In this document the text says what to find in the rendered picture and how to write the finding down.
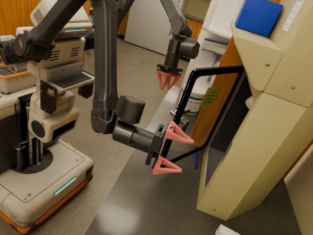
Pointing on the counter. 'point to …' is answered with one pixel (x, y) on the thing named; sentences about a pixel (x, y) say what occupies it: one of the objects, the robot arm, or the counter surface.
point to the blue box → (258, 16)
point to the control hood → (257, 56)
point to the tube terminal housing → (267, 125)
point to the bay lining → (232, 118)
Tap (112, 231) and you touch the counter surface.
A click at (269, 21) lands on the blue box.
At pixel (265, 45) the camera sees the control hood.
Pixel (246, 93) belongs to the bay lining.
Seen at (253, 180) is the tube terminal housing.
